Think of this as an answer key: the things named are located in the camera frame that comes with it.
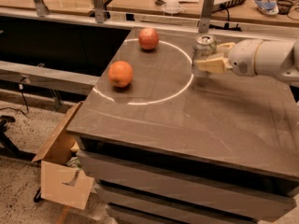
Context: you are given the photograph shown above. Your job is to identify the red apple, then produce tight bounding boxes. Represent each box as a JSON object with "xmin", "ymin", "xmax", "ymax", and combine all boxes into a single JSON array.
[{"xmin": 138, "ymin": 28, "xmax": 159, "ymax": 50}]

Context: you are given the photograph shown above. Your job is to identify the clear plastic cup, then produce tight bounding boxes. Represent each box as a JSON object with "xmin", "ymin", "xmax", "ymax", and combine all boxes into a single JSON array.
[{"xmin": 162, "ymin": 1, "xmax": 183, "ymax": 15}]

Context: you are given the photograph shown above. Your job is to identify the grey drawer cabinet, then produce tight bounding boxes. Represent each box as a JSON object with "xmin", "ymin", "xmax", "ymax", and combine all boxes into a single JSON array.
[{"xmin": 78, "ymin": 138, "xmax": 296, "ymax": 224}]

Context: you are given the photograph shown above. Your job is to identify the metal bracket post left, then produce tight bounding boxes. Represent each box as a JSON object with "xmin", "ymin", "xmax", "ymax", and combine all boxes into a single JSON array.
[{"xmin": 34, "ymin": 0, "xmax": 50, "ymax": 17}]

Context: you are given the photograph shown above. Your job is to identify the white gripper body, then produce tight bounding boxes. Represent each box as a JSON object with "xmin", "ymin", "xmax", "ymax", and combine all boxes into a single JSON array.
[{"xmin": 228, "ymin": 39, "xmax": 263, "ymax": 77}]

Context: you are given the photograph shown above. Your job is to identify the open cardboard box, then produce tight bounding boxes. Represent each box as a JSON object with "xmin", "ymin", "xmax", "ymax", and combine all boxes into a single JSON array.
[{"xmin": 32, "ymin": 102, "xmax": 93, "ymax": 210}]

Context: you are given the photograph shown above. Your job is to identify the orange fruit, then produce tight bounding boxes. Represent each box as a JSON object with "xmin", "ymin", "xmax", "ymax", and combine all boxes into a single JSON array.
[{"xmin": 108, "ymin": 61, "xmax": 134, "ymax": 88}]

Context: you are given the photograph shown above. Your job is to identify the grey power strip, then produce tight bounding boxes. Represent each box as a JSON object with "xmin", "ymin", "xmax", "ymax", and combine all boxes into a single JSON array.
[{"xmin": 212, "ymin": 0, "xmax": 247, "ymax": 12}]

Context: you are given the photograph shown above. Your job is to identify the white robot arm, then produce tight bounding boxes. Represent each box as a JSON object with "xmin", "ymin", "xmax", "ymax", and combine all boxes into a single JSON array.
[{"xmin": 192, "ymin": 39, "xmax": 299, "ymax": 87}]

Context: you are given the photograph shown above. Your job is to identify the metal bracket post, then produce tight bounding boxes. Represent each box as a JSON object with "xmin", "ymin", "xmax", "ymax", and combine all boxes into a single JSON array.
[
  {"xmin": 93, "ymin": 0, "xmax": 105, "ymax": 23},
  {"xmin": 198, "ymin": 0, "xmax": 215, "ymax": 34},
  {"xmin": 34, "ymin": 0, "xmax": 50, "ymax": 17}
]

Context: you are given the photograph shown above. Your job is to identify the blue white bowl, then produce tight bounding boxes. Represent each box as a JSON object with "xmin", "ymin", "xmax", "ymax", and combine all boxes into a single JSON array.
[{"xmin": 255, "ymin": 1, "xmax": 278, "ymax": 16}]

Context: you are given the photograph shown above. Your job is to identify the black stand base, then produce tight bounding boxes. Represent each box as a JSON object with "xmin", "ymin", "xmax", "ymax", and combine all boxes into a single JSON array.
[{"xmin": 0, "ymin": 116, "xmax": 35, "ymax": 161}]

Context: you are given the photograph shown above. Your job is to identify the silver 7up soda can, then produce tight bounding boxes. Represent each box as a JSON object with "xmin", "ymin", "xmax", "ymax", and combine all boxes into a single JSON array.
[{"xmin": 192, "ymin": 34, "xmax": 217, "ymax": 77}]

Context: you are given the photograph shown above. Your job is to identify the metal bracket post right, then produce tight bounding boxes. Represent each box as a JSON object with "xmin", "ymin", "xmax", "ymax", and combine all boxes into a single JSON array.
[{"xmin": 198, "ymin": 0, "xmax": 215, "ymax": 34}]

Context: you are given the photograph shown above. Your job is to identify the black mesh cup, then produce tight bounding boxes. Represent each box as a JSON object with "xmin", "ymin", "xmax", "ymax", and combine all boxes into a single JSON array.
[{"xmin": 277, "ymin": 0, "xmax": 293, "ymax": 15}]

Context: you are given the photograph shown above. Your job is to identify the metal bracket post middle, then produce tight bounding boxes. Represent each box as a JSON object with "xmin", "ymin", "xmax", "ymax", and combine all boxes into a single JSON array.
[{"xmin": 93, "ymin": 0, "xmax": 105, "ymax": 23}]

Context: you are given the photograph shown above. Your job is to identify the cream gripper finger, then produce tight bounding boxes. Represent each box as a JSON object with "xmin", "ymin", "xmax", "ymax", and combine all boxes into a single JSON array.
[
  {"xmin": 216, "ymin": 42, "xmax": 235, "ymax": 57},
  {"xmin": 193, "ymin": 57, "xmax": 233, "ymax": 74}
]

